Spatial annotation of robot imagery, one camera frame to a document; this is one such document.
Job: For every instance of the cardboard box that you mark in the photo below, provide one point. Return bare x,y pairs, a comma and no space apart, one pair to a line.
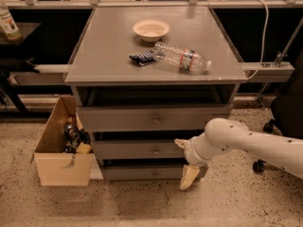
55,166

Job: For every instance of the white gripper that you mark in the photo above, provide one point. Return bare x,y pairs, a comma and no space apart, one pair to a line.
190,151

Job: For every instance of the grey top drawer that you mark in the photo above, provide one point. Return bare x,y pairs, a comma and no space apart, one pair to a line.
150,118

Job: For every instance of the grey bottom drawer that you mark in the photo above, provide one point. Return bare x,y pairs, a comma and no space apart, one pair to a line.
140,173

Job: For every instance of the clear plastic water bottle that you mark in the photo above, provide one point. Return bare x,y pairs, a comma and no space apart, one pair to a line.
186,60

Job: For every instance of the yellow sponge in box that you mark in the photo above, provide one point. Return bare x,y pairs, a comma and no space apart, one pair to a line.
83,148

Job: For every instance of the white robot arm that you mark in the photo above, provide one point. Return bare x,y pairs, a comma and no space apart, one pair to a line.
223,135

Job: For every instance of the dark blue snack packet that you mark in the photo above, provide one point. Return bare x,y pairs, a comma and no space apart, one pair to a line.
143,59

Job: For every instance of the green labelled bottle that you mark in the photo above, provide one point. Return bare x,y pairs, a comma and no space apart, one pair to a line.
8,24

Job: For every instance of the black side table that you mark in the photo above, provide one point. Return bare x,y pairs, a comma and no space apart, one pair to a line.
8,65

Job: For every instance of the white paper bowl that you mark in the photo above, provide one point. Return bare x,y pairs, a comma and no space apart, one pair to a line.
151,30

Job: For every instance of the dark cans in box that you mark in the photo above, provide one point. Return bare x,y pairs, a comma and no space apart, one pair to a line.
74,138

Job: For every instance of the black office chair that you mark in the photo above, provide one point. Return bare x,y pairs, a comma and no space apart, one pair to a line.
287,111

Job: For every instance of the grey drawer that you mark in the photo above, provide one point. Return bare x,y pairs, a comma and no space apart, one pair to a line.
140,173
150,118
112,150

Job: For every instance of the grey drawer cabinet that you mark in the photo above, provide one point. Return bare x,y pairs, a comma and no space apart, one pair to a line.
102,74

